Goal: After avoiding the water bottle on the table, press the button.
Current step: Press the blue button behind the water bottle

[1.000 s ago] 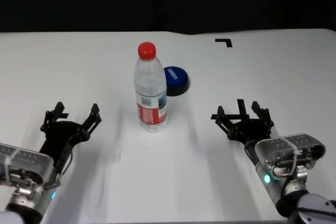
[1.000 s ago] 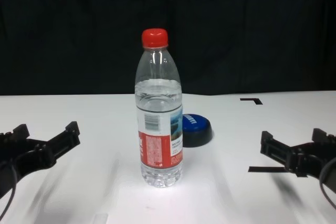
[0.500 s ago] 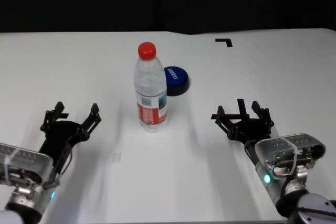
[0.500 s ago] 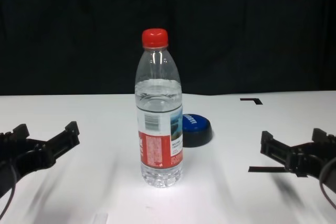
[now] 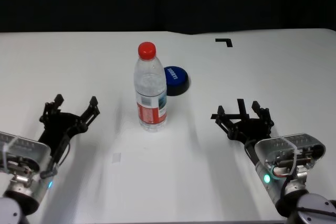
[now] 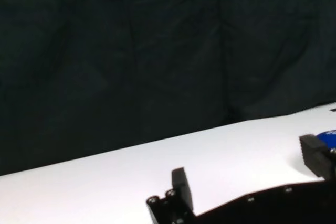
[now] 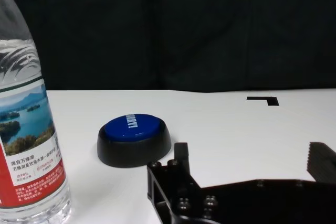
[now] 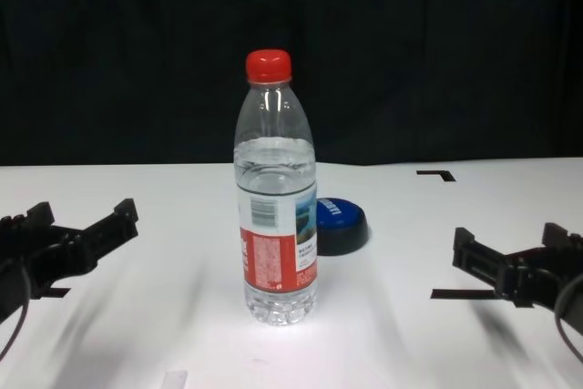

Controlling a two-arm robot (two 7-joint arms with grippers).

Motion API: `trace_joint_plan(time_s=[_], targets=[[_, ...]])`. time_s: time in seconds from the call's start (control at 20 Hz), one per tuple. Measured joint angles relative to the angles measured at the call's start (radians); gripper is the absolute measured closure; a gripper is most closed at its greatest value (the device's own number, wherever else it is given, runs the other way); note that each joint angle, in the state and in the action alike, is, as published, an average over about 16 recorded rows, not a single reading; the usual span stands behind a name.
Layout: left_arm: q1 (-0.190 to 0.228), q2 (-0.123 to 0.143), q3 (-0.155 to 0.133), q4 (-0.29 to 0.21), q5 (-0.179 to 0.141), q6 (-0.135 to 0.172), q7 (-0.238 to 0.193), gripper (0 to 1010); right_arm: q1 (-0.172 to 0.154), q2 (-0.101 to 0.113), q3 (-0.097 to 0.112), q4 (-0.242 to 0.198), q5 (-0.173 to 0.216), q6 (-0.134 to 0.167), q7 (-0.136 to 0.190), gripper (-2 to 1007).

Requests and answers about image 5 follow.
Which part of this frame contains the black L-shaped tape mark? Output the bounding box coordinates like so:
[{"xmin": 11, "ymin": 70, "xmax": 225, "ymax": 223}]
[{"xmin": 215, "ymin": 38, "xmax": 234, "ymax": 48}]

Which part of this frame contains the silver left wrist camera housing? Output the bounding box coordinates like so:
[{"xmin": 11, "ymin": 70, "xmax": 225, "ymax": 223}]
[{"xmin": 0, "ymin": 131, "xmax": 52, "ymax": 182}]

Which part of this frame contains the blue round push button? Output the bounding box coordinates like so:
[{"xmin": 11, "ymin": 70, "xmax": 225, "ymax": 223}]
[{"xmin": 164, "ymin": 65, "xmax": 191, "ymax": 97}]

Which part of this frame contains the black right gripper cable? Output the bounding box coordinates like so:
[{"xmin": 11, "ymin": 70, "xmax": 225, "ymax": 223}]
[{"xmin": 244, "ymin": 142, "xmax": 260, "ymax": 168}]

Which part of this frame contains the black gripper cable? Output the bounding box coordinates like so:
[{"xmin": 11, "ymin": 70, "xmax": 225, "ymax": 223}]
[
  {"xmin": 244, "ymin": 142, "xmax": 260, "ymax": 168},
  {"xmin": 40, "ymin": 137, "xmax": 72, "ymax": 180}
]

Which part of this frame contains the clear red-capped water bottle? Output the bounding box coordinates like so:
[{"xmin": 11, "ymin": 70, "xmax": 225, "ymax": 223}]
[{"xmin": 133, "ymin": 41, "xmax": 169, "ymax": 133}]

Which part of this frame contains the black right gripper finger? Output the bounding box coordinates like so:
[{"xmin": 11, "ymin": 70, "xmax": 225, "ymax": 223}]
[
  {"xmin": 251, "ymin": 100, "xmax": 275, "ymax": 133},
  {"xmin": 215, "ymin": 105, "xmax": 237, "ymax": 140}
]

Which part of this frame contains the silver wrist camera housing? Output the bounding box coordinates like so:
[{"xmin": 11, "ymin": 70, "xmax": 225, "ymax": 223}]
[
  {"xmin": 254, "ymin": 132, "xmax": 326, "ymax": 176},
  {"xmin": 0, "ymin": 131, "xmax": 52, "ymax": 182}
]

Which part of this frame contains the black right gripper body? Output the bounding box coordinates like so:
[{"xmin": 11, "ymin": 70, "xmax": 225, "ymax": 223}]
[{"xmin": 229, "ymin": 118, "xmax": 271, "ymax": 145}]

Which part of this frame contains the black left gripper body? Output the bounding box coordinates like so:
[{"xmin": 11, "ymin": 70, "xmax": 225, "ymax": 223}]
[{"xmin": 38, "ymin": 113, "xmax": 78, "ymax": 161}]

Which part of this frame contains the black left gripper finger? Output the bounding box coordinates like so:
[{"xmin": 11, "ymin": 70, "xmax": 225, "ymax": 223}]
[
  {"xmin": 39, "ymin": 93, "xmax": 65, "ymax": 124},
  {"xmin": 76, "ymin": 96, "xmax": 101, "ymax": 132}
]

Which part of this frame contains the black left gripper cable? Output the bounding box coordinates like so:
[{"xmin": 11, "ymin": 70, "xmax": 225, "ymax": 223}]
[{"xmin": 40, "ymin": 137, "xmax": 72, "ymax": 180}]

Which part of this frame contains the long black T tape mark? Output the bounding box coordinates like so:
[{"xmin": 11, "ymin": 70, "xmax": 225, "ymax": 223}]
[{"xmin": 211, "ymin": 99, "xmax": 250, "ymax": 120}]

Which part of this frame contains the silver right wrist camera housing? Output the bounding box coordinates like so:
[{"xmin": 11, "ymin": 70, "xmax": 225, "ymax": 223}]
[{"xmin": 254, "ymin": 132, "xmax": 326, "ymax": 176}]

